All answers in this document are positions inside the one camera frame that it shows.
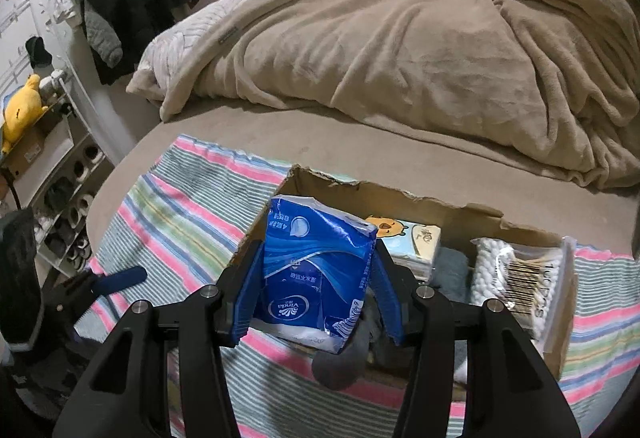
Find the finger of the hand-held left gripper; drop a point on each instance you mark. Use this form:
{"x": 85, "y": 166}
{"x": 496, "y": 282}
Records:
{"x": 122, "y": 279}

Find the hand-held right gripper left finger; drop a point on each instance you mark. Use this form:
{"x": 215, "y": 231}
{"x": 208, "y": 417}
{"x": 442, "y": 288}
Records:
{"x": 248, "y": 293}

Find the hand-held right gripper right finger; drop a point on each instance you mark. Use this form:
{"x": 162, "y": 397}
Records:
{"x": 387, "y": 293}

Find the yellow cartoon tissue packet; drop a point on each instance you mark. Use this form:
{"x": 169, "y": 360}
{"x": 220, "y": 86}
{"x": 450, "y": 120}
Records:
{"x": 410, "y": 243}

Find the grey fluffy sock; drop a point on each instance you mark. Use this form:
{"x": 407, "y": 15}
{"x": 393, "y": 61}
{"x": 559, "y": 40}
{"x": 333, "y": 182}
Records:
{"x": 450, "y": 275}

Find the blue tissue packet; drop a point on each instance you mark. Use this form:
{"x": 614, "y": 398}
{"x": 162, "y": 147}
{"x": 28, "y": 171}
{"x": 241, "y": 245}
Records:
{"x": 315, "y": 268}

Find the clear cotton swab bag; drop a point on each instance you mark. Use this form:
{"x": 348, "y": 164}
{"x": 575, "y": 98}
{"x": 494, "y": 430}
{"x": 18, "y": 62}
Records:
{"x": 520, "y": 278}

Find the row of shoes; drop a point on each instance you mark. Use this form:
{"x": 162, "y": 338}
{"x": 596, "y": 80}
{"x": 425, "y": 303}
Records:
{"x": 75, "y": 213}

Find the striped cloth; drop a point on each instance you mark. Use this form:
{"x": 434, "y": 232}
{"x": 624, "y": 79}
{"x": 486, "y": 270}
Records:
{"x": 190, "y": 218}

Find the small cardboard box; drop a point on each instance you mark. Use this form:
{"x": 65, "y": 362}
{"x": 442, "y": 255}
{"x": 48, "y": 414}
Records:
{"x": 37, "y": 150}

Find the white shoe rack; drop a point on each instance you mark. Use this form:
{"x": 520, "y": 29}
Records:
{"x": 75, "y": 132}

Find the yellow plush toy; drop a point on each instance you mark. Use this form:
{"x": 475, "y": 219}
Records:
{"x": 22, "y": 110}

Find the bed with brown sheet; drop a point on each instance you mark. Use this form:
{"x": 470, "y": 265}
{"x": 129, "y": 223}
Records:
{"x": 240, "y": 122}

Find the grey plush toy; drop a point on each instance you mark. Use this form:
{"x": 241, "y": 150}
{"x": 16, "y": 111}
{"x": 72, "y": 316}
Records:
{"x": 52, "y": 85}

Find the black hat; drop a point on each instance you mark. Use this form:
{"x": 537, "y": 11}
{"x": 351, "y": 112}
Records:
{"x": 37, "y": 50}

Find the grey quilted garment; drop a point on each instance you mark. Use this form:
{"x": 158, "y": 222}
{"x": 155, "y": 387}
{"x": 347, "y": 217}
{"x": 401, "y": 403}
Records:
{"x": 102, "y": 35}

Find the beige fleece blanket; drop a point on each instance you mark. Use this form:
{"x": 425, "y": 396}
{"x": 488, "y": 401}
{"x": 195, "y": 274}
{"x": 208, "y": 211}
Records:
{"x": 400, "y": 47}

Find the white wall hook rack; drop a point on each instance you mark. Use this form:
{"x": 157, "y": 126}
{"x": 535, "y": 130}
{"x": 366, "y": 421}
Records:
{"x": 20, "y": 42}

